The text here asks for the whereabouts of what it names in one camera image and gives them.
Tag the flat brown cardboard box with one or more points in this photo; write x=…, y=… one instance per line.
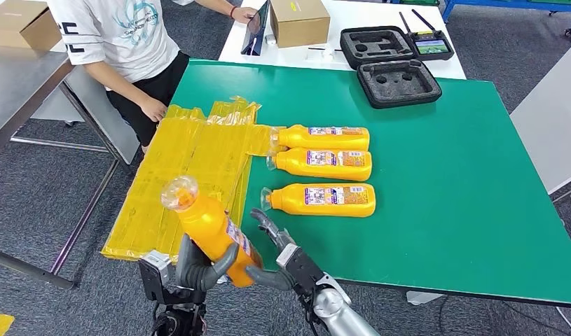
x=20, y=23

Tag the grey side panel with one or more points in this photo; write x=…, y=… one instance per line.
x=99, y=134

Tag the red wristband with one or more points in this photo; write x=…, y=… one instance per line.
x=233, y=11

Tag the small white object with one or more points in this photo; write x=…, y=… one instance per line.
x=270, y=40

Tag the person's right forearm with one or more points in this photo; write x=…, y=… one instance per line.
x=113, y=81

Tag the grey table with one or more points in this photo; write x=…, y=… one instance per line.
x=554, y=116

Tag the tall brown cardboard box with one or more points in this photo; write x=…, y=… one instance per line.
x=299, y=25

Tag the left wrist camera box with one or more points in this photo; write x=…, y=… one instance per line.
x=155, y=273

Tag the person's left hand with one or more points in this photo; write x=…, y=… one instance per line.
x=245, y=15

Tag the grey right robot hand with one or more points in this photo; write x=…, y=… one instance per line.
x=271, y=277

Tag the person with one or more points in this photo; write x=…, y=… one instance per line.
x=127, y=46

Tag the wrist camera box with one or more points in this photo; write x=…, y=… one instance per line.
x=303, y=269
x=155, y=273

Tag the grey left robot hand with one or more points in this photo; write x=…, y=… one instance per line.
x=192, y=273

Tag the white table foot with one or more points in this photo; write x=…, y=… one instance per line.
x=424, y=297

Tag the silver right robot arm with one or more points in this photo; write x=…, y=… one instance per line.
x=341, y=315

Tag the person's left forearm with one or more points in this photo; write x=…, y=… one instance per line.
x=215, y=5

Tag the black pen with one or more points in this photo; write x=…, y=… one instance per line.
x=324, y=49

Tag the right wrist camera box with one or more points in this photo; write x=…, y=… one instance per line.
x=303, y=269

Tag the blue metal rack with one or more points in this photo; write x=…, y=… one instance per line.
x=508, y=4

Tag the dark tablet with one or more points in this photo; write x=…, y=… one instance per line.
x=255, y=32

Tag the steel table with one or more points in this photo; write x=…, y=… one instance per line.
x=16, y=83

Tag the black foam case half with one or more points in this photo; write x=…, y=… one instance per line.
x=378, y=46
x=399, y=86

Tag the white table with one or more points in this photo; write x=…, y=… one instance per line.
x=359, y=14

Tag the black remote controller with screen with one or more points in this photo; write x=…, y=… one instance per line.
x=431, y=47

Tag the green crate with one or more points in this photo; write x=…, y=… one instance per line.
x=420, y=2

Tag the orange detergent bottle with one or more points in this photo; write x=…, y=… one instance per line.
x=290, y=200
x=322, y=171
x=322, y=141
x=206, y=222

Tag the person's right hand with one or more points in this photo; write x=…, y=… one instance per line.
x=154, y=110

